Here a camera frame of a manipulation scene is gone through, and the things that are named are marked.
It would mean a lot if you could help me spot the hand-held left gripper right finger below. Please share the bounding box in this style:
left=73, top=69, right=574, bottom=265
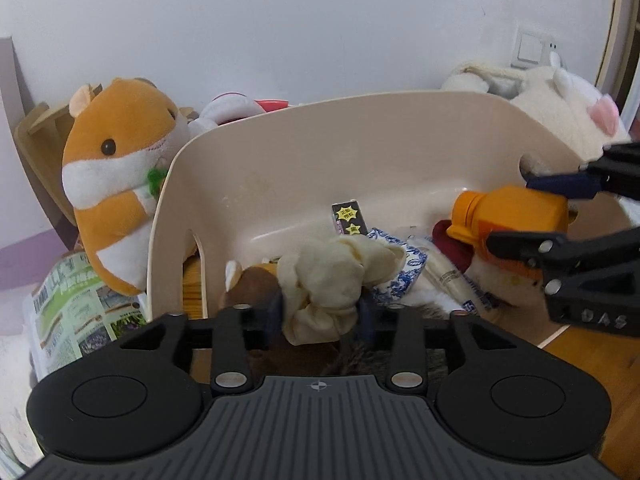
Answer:
left=357, top=300, right=521, bottom=391

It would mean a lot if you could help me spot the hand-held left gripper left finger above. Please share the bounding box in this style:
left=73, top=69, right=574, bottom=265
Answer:
left=117, top=300, right=286, bottom=395

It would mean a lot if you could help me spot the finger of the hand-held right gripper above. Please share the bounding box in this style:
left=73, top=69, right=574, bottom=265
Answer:
left=522, top=142, right=640, bottom=201
left=485, top=230, right=640, bottom=281

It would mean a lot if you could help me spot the brown plush toy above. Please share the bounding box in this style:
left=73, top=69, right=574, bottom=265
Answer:
left=218, top=260, right=283, bottom=311

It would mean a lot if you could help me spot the orange plastic bottle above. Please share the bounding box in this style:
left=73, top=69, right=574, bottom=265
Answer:
left=446, top=185, right=578, bottom=281

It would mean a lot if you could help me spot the grey furry plush toy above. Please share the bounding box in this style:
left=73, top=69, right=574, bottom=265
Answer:
left=320, top=300, right=448, bottom=376

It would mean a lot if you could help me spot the white and dark red plush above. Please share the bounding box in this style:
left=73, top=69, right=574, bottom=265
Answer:
left=432, top=220, right=546, bottom=311

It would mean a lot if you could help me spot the pale fabric scrunchie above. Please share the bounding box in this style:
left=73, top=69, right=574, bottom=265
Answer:
left=277, top=234, right=406, bottom=347

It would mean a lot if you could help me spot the blue white patterned packet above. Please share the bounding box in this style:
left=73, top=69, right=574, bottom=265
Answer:
left=367, top=227, right=428, bottom=306

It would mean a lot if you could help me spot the clear snack packet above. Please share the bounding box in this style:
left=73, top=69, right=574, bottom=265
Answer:
left=415, top=237, right=501, bottom=318

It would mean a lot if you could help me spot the long black box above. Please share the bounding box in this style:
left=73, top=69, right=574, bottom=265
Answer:
left=331, top=200, right=371, bottom=238

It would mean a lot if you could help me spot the beige plastic container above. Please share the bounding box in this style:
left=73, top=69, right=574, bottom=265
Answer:
left=147, top=90, right=636, bottom=346

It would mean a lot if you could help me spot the white plush with pink ear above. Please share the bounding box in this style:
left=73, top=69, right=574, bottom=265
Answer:
left=510, top=52, right=633, bottom=161

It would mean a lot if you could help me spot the cream grey plush cushion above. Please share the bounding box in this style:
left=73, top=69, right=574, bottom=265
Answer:
left=440, top=61, right=531, bottom=98

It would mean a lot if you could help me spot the green printed packet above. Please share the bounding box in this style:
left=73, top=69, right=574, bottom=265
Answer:
left=22, top=250, right=151, bottom=376

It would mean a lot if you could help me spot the pink and white plush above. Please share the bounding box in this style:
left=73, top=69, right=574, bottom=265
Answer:
left=187, top=92, right=263, bottom=136

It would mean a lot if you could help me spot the orange hamster plush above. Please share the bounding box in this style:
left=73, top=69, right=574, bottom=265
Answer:
left=61, top=77, right=193, bottom=297

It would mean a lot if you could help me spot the wooden stand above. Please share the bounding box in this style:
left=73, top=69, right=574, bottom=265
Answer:
left=14, top=102, right=83, bottom=241

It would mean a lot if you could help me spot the white wall socket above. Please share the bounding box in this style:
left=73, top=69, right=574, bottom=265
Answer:
left=511, top=30, right=563, bottom=68

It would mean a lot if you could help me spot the pale wooden frame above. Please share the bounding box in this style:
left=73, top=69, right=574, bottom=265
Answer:
left=595, top=0, right=640, bottom=126

